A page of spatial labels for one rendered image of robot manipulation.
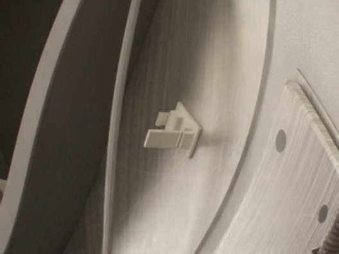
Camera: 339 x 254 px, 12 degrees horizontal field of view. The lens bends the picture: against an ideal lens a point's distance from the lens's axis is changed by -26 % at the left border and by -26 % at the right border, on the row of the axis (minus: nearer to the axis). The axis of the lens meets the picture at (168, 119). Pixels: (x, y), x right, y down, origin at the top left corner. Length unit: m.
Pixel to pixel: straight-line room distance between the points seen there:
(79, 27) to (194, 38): 0.06
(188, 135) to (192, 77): 0.03
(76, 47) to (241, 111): 0.10
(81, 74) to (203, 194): 0.09
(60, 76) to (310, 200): 0.21
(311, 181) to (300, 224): 0.02
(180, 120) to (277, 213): 0.12
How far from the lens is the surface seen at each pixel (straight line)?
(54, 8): 1.91
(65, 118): 1.00
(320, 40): 0.84
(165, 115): 0.96
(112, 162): 0.95
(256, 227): 0.87
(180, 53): 0.96
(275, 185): 0.86
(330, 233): 0.78
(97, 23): 0.97
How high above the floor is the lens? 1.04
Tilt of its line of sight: 5 degrees down
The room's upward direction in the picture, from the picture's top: 5 degrees clockwise
